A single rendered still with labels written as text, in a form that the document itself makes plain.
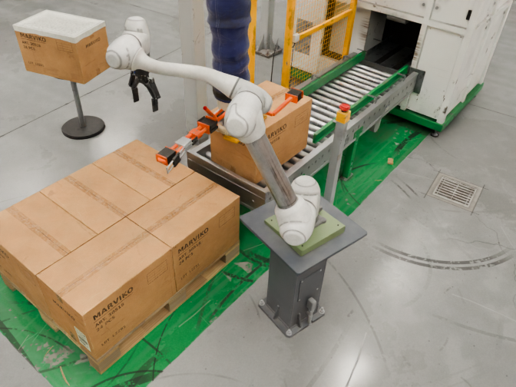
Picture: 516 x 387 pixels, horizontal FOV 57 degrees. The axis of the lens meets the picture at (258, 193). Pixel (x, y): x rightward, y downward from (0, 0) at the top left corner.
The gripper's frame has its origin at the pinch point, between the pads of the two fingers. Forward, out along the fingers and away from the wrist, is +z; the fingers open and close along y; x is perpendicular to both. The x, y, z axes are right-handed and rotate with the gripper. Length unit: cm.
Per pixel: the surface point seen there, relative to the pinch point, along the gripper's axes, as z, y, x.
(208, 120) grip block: 27.1, -1.7, -41.6
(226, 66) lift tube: -2, -4, -54
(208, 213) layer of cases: 81, -13, -27
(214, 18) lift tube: -28, 1, -51
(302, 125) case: 57, -19, -117
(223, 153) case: 68, 9, -67
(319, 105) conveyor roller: 82, 9, -189
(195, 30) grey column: 25, 96, -132
